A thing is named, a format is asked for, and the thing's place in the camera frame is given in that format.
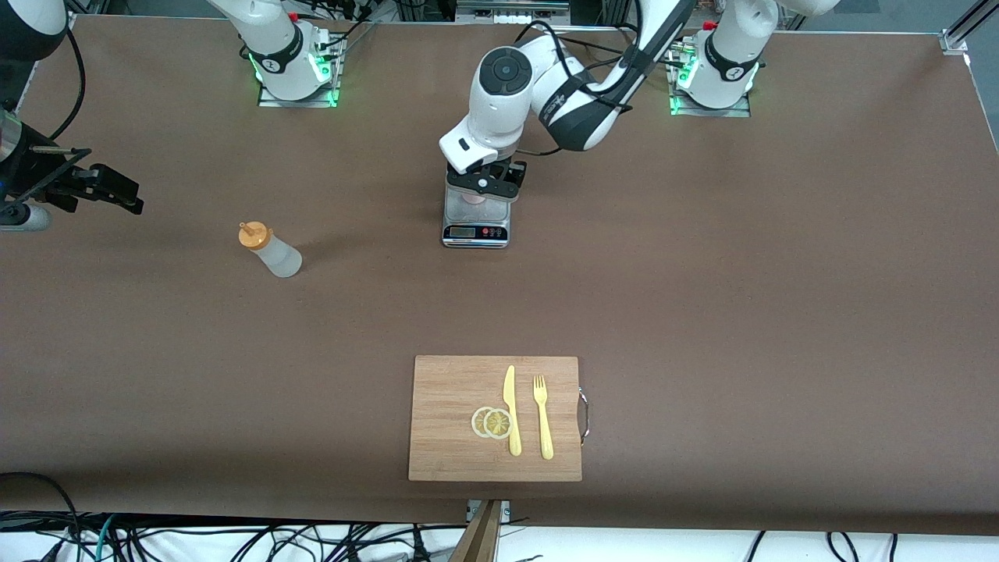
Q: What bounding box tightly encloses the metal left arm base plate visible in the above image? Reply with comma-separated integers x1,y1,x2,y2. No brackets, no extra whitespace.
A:
669,39,752,118

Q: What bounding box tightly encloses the yellow plastic fork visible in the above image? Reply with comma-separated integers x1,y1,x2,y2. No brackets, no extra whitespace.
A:
532,375,555,461

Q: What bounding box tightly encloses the long black table cable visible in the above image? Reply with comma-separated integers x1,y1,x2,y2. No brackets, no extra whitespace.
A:
558,33,649,55

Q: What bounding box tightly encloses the wooden cutting board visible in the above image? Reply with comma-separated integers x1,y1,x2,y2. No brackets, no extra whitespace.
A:
407,355,583,482

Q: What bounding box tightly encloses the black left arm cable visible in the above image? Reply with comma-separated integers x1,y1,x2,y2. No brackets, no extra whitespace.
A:
511,20,676,157

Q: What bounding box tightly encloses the yellow plastic knife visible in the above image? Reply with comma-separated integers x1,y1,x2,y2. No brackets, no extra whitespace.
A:
503,365,523,457

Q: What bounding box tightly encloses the silver kitchen scale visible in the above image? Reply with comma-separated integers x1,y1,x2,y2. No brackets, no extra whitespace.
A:
442,173,513,249

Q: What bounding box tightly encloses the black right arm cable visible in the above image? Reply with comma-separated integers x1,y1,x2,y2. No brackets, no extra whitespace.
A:
47,23,84,141

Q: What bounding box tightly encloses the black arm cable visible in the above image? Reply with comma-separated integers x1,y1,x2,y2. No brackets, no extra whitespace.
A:
511,20,676,157
47,23,84,141

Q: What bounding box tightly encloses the black looped floor cable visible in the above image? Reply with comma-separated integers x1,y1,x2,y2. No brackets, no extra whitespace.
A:
0,471,83,562

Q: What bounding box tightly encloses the translucent sauce bottle orange cap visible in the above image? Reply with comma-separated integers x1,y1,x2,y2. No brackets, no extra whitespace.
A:
238,221,304,279

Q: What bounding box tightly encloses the teal floor cable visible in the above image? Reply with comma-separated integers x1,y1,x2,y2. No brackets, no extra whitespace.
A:
92,514,119,562

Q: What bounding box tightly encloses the grey power strip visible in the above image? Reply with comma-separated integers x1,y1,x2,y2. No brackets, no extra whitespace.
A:
457,0,571,26

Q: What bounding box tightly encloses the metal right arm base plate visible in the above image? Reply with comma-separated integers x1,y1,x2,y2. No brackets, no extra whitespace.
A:
258,35,342,108

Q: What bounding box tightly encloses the aluminium frame corner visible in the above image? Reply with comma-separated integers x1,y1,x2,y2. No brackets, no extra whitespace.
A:
940,0,999,55

